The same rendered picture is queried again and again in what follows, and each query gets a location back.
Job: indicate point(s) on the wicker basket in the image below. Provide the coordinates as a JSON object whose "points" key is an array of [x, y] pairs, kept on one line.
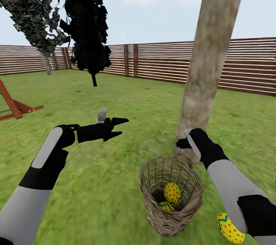
{"points": [[153, 180]]}

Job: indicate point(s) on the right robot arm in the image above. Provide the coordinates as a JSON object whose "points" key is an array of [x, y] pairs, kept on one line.
{"points": [[250, 210]]}

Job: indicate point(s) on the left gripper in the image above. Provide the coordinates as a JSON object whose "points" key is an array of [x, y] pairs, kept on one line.
{"points": [[104, 130]]}

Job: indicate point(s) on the easter egg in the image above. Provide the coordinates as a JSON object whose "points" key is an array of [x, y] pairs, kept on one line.
{"points": [[167, 206], [227, 228], [172, 194]]}

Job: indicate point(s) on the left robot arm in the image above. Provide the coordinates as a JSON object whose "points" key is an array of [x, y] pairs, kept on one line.
{"points": [[21, 215]]}

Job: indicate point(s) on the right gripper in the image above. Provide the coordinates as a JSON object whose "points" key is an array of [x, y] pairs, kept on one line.
{"points": [[183, 144]]}

